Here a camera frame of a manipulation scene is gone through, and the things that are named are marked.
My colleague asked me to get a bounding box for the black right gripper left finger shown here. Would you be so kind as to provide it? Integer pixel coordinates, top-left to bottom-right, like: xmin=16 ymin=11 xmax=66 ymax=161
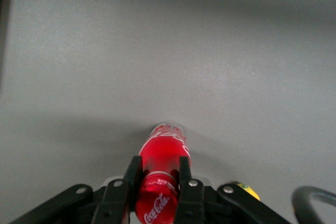
xmin=94 ymin=155 xmax=144 ymax=224

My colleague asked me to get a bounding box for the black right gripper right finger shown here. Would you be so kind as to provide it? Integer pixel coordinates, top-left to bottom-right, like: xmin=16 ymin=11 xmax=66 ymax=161
xmin=174 ymin=156 xmax=205 ymax=224

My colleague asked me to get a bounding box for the red coke bottle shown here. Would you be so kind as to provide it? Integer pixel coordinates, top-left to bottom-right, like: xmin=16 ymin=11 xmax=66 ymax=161
xmin=135 ymin=121 xmax=191 ymax=224

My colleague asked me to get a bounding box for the yellow lemon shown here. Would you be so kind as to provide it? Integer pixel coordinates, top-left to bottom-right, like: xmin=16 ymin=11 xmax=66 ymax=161
xmin=236 ymin=181 xmax=261 ymax=201

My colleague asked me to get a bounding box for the black cable along right arm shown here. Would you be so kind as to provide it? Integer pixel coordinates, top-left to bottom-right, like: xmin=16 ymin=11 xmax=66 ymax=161
xmin=291 ymin=186 xmax=336 ymax=224

